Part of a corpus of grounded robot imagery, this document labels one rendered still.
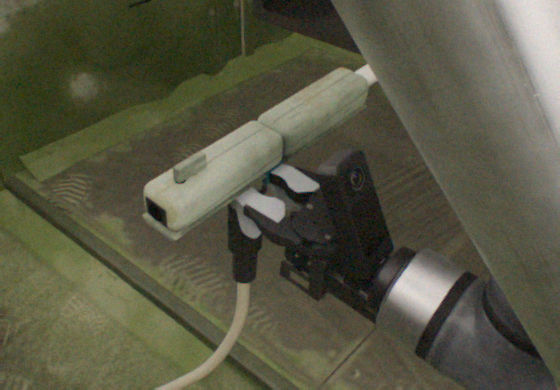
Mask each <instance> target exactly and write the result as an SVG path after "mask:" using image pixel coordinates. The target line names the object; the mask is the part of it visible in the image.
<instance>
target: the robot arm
mask: <svg viewBox="0 0 560 390"><path fill-rule="evenodd" d="M331 1H332V3H333V5H334V6H335V8H336V10H337V12H338V13H339V15H340V17H341V20H342V22H343V23H344V24H345V26H346V28H347V29H348V31H349V33H350V34H351V36H352V38H353V40H354V41H355V43H356V45H357V46H358V48H359V49H360V50H361V52H362V56H363V57H364V59H365V61H366V62H367V64H368V66H369V68H370V69H371V70H372V72H373V73H374V75H375V77H376V78H377V80H378V82H379V84H380V85H381V87H382V89H383V91H384V93H385V95H386V96H387V98H388V100H389V101H390V103H391V105H392V106H393V108H394V110H395V112H396V113H397V114H398V116H399V117H400V119H401V121H402V122H403V124H404V126H405V129H406V131H407V133H408V134H409V135H410V137H411V139H412V140H413V142H414V144H415V145H416V147H417V149H418V150H419V152H420V154H421V155H422V156H423V158H424V160H425V161H426V163H427V165H428V167H429V170H430V172H431V173H432V175H433V176H434V177H435V179H436V181H437V183H438V184H439V186H440V188H441V189H442V191H443V193H444V195H445V196H446V198H447V199H448V200H449V202H450V204H451V205H452V207H453V209H454V211H455V212H456V214H457V217H458V219H459V221H461V223H462V225H463V227H464V228H465V230H466V232H467V233H468V235H469V237H470V239H471V240H472V242H473V244H474V245H475V246H476V248H477V249H478V251H479V253H480V255H481V256H482V258H483V260H484V261H485V263H486V265H487V267H488V268H489V270H490V271H491V272H492V275H491V277H490V279H489V281H488V282H486V281H484V280H483V279H481V278H479V277H478V276H476V275H474V274H473V273H471V272H469V271H466V270H465V269H463V268H462V267H459V266H457V265H456V264H454V263H452V262H450V261H449V260H447V259H445V258H444V257H442V256H440V255H439V254H437V253H435V252H434V251H432V250H431V249H430V248H426V249H423V250H421V251H419V252H418V253H416V252H415V251H413V250H411V249H410V248H408V247H407V246H403V247H401V248H400V249H399V250H398V251H397V252H396V253H395V254H394V255H393V256H392V257H390V256H389V255H390V253H391V252H392V251H393V250H394V246H393V243H392V239H391V237H390V234H389V231H388V228H387V225H386V221H385V218H384V216H383V213H382V210H381V203H380V200H379V197H378V195H377V192H376V189H375V185H374V182H373V179H372V176H371V174H370V171H369V167H368V164H367V161H366V158H365V155H364V153H363V152H362V151H359V150H339V151H338V152H337V153H336V154H335V155H334V156H332V157H330V158H329V159H328V160H327V161H325V162H324V163H323V164H322V165H321V166H319V167H318V168H317V170H316V173H314V172H311V171H308V170H305V169H302V168H299V167H297V166H295V167H292V166H289V165H285V164H281V165H280V166H279V167H277V168H276V169H274V171H272V172H271V173H270V178H269V181H270V183H271V184H272V188H273V193H274V197H272V196H263V195H261V194H259V193H258V192H257V191H256V190H255V188H253V187H252V188H250V189H249V190H248V191H246V192H245V193H243V194H242V195H240V196H238V197H236V208H235V209H236V213H237V216H238V220H239V224H240V228H241V230H242V232H243V233H244V234H245V235H246V236H248V237H252V238H256V237H258V236H259V235H260V234H262V235H263V236H264V237H266V238H267V239H269V240H270V241H271V242H273V243H274V244H275V245H278V246H283V247H285V254H284V257H286V259H287V260H289V261H290V262H292V263H293V264H294V266H292V265H290V264H289V263H287V262H286V261H285V260H283V259H282V260H281V262H280V272H279V275H280V276H281V277H283V278H284V279H286V280H288V281H290V282H291V283H293V284H294V285H295V286H296V287H297V288H299V289H300V290H302V291H303V292H305V293H306V294H307V295H309V296H310V297H312V298H313V299H314V300H316V301H317V302H319V301H320V300H321V299H322V298H323V297H324V296H325V295H326V294H327V293H330V294H332V295H333V296H335V297H336V298H338V299H339V300H340V301H341V302H343V303H344V304H347V305H348V306H350V307H351V308H353V309H354V310H356V311H357V312H359V313H360V314H361V315H363V316H364V317H365V318H366V319H368V320H369V321H371V322H372V323H374V324H375V325H376V328H377V329H378V330H379V331H381V332H382V333H385V334H386V335H388V336H389V337H390V338H391V339H392V340H394V341H395V342H397V343H398V344H400V345H401V346H402V347H404V348H405V349H407V350H408V351H410V352H411V353H412V354H414V355H415V356H416V355H417V356H419V358H421V359H422V360H423V361H425V362H426V363H428V364H429V365H430V366H432V367H433V368H435V369H438V370H439V371H441V372H442V373H443V374H445V375H446V376H448V377H449V378H451V379H452V380H453V381H454V382H456V383H457V384H458V385H460V386H461V387H463V388H464V389H466V390H560V0H331ZM294 206H295V207H297V208H299V209H300V210H299V211H292V212H291V213H290V219H289V218H288V217H287V216H285V212H289V211H290V210H291V209H292V208H293V207H294ZM290 271H293V272H294V273H295V274H296V275H298V276H299V277H301V278H302V279H303V280H306V281H308V282H309V287H308V289H307V288H305V287H304V286H302V285H301V284H300V283H298V282H297V281H295V280H293V279H292V278H290ZM303 271H304V272H305V273H307V274H308V275H309V278H308V277H307V276H305V275H304V274H302V272H303ZM322 288H323V290H322Z"/></svg>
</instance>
